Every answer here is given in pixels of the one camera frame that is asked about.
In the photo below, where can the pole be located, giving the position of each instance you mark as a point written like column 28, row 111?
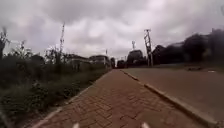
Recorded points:
column 106, row 52
column 133, row 45

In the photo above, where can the building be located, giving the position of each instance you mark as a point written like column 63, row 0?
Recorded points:
column 90, row 60

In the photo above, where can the red brick path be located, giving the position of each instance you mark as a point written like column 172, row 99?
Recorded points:
column 115, row 100

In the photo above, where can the double pole pylon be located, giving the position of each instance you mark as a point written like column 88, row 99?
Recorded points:
column 148, row 46

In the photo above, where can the lattice mast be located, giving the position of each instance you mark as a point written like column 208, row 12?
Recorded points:
column 62, row 36

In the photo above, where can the concrete kerb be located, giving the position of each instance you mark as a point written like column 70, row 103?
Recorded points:
column 166, row 98

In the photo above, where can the robot's own part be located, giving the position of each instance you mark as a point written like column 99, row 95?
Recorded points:
column 145, row 125
column 76, row 125

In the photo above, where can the row of trees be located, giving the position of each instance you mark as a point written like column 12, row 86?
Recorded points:
column 186, row 50

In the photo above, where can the grass verge with weeds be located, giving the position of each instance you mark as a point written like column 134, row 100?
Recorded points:
column 36, row 96

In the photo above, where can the row of bushes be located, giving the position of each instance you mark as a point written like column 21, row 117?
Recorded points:
column 30, row 66

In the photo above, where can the grey asphalt road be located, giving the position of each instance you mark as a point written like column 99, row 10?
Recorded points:
column 193, row 86

